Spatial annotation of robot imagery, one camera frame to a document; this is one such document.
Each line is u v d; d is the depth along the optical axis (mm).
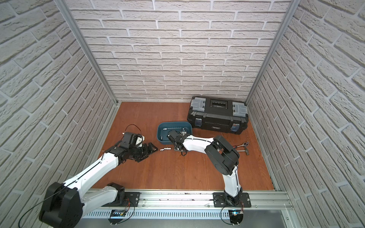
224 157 500
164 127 1007
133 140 671
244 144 947
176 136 741
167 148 920
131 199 729
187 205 735
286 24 745
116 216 712
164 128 1003
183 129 855
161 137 971
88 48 866
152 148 765
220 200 726
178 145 670
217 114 897
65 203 393
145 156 741
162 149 912
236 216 701
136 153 707
